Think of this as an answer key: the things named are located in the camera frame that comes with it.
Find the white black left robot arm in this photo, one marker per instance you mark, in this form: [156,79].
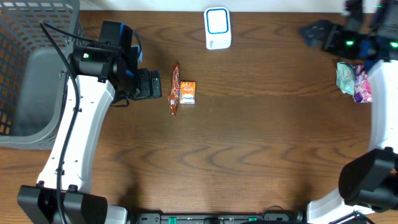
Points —
[102,74]

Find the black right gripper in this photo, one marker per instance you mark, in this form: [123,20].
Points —
[330,43]

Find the red purple snack packet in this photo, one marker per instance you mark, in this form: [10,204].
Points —
[362,89]

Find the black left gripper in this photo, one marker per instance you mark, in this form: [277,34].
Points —
[154,83]

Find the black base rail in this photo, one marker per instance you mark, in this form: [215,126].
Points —
[158,218]

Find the teal snack wrapper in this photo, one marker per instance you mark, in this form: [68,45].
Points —
[345,78]

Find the orange red snack sachet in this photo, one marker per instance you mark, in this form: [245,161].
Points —
[174,97]

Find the small orange carton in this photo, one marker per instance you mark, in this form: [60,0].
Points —
[187,93]

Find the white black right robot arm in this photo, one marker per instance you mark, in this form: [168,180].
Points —
[367,184]

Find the grey plastic mesh basket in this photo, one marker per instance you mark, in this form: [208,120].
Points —
[33,76]

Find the white barcode scanner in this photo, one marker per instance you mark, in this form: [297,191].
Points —
[217,28]

